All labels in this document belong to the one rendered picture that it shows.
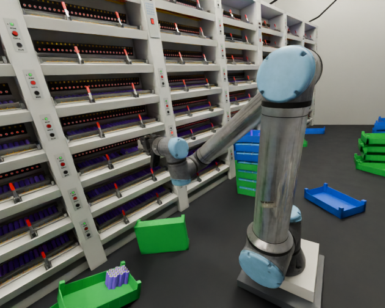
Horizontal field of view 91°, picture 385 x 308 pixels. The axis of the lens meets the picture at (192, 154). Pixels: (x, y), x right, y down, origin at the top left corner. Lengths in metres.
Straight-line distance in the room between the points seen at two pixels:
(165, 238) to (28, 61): 1.11
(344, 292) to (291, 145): 0.80
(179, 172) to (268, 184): 0.39
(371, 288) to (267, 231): 0.66
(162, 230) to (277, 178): 0.82
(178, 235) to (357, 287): 0.86
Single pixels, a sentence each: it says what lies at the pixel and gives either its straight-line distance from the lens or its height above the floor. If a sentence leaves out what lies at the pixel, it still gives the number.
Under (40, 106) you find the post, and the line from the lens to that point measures 1.13.
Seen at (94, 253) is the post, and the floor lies 0.10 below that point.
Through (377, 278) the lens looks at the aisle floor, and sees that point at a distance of 1.30.
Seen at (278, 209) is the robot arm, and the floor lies 0.53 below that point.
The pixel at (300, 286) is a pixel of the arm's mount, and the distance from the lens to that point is 1.00.
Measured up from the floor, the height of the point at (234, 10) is 1.71.
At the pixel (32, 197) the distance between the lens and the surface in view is 1.19.
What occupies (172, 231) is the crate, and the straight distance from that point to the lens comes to 1.21.
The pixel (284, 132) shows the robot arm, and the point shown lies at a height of 0.77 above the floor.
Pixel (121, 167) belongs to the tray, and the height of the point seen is 0.54.
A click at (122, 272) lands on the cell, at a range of 1.20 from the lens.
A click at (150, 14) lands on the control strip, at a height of 1.41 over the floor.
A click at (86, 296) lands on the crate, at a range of 1.20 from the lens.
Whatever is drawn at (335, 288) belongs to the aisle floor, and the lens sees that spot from 1.19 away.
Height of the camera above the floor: 0.88
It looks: 17 degrees down
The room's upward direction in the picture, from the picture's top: 9 degrees counter-clockwise
